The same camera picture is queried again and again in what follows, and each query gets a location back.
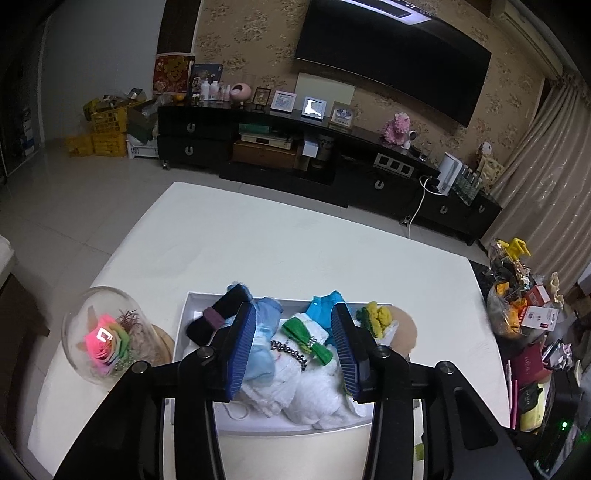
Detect blue printed box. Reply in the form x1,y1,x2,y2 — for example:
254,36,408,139
191,63,225,100

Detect white plush animal toy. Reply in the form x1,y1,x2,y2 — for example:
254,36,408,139
286,364,370,430

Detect set of clear glass cups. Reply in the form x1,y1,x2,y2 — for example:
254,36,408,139
455,168,483,204

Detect brown fur pompom keychain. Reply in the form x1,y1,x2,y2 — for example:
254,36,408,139
385,307,419,356

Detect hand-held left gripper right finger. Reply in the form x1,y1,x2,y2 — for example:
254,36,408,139
331,303,532,480

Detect silver triple frame panel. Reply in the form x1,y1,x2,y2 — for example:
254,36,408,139
374,152,414,178

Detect white brown dining chair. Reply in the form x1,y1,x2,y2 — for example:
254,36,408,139
0,235,49,384

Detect turquoise doll garment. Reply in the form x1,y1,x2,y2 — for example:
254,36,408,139
307,291,345,330

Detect black tv cabinet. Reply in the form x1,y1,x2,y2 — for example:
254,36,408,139
157,104,504,245

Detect wooden photo frame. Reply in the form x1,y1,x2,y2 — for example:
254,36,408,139
329,102,355,130

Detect beige curtain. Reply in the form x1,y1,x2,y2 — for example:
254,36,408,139
480,74,591,296

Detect white cardboard box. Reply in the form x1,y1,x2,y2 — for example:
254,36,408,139
172,291,419,437

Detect silver photo frame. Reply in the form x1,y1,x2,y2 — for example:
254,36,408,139
301,96,328,120

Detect white air conditioner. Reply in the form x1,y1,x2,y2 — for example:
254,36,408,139
499,0,566,77

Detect yellow green crochet piece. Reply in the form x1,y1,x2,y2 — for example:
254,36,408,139
355,301,399,344

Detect pink plush toy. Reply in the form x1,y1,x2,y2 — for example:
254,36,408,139
385,112,413,148

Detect white knitted towel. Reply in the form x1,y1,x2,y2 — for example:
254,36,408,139
242,314,333,416

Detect light blue cloth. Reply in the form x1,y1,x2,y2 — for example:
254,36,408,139
248,330,279,385

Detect brown cardboard box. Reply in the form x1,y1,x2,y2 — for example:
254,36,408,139
232,140,298,169

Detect clear bag of snacks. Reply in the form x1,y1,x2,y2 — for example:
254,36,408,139
487,240,561,337

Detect dark beaded bracelet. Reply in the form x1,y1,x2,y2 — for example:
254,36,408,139
270,340,308,371

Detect yellow package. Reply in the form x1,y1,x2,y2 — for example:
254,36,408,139
519,383,552,432

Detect green hair bow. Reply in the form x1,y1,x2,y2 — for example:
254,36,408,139
281,318,334,366

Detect white media player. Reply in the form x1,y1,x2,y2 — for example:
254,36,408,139
239,131,296,151

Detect maroon box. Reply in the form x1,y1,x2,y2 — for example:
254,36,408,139
512,346,546,384

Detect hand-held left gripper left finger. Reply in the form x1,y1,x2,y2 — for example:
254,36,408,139
53,302,258,480

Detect glass dome with rainbow rose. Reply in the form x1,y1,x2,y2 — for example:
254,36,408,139
62,286,176,384

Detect row of small bottles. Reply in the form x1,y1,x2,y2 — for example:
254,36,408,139
191,78,232,102

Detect yellow plastic crate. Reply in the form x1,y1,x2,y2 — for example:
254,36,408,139
90,104,127,134
65,134,95,155
92,133,127,155

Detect blue white carton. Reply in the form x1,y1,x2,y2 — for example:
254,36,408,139
18,106,35,155

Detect white water dispenser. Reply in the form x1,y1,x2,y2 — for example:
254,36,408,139
436,154,460,195

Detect open cardboard box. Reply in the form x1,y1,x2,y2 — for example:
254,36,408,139
127,99,160,141

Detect white plastic basket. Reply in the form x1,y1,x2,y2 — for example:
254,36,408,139
127,141,160,160

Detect red white small box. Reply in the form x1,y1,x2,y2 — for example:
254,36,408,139
524,307,559,328

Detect curved black television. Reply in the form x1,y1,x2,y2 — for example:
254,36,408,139
294,0,492,127

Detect white power cable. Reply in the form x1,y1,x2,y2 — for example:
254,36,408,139
405,175,439,227

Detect white photo frame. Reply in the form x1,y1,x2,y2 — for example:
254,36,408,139
270,90,296,114

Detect white plush bear blue overalls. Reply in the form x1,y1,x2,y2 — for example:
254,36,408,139
225,282,284,421

